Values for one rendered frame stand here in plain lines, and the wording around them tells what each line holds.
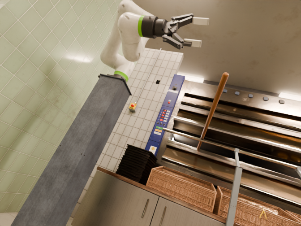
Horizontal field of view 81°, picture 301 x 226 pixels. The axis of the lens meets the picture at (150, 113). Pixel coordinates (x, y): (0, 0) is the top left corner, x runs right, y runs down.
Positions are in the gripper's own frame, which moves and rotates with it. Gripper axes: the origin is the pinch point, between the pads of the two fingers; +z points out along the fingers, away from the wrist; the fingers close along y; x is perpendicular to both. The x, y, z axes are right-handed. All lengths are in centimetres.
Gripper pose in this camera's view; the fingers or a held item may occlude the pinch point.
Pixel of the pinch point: (202, 32)
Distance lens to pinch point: 83.5
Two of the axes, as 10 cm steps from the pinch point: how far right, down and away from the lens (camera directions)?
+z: 9.2, 2.4, -3.1
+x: -1.7, -4.7, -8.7
